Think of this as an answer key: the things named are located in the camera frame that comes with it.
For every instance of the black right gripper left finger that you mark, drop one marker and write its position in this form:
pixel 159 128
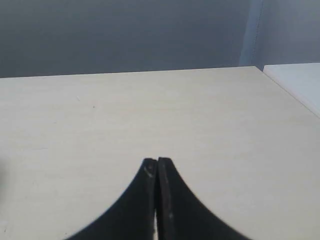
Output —
pixel 132 216

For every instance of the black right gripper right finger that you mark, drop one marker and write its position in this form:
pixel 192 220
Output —
pixel 181 215

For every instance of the white side table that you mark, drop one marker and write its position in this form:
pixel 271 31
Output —
pixel 301 80

